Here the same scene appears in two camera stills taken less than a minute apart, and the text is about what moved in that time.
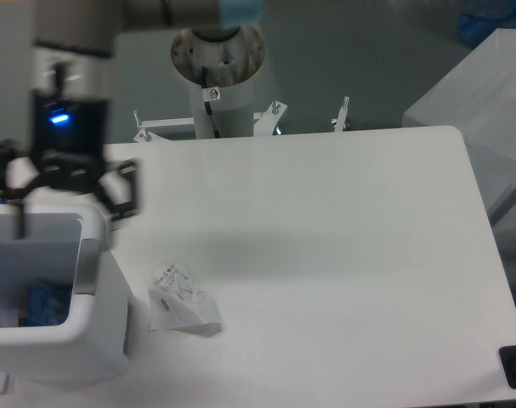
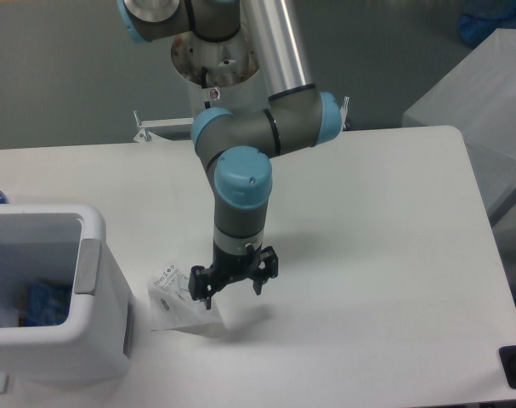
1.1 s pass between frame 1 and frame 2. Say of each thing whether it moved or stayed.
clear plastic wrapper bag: stayed
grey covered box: stayed
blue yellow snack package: stayed
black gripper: moved
